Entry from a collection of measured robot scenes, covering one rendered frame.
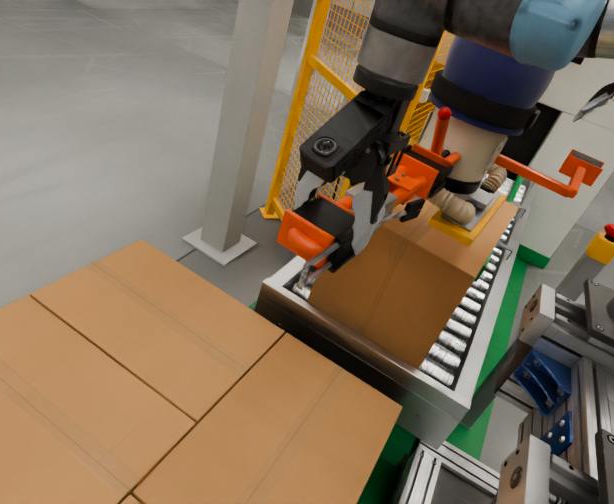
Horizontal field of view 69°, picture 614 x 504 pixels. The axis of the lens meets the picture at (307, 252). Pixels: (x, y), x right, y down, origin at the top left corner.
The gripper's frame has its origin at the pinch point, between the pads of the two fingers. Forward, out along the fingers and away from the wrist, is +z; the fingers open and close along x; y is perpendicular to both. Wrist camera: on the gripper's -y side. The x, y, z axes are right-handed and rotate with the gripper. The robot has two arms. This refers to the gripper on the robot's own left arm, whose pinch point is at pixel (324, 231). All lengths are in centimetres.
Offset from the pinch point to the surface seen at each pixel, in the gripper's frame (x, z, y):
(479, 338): -28, 62, 89
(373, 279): 6, 44, 58
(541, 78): -8, -19, 56
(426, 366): -19, 67, 67
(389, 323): -4, 54, 58
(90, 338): 53, 67, 2
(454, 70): 7, -15, 52
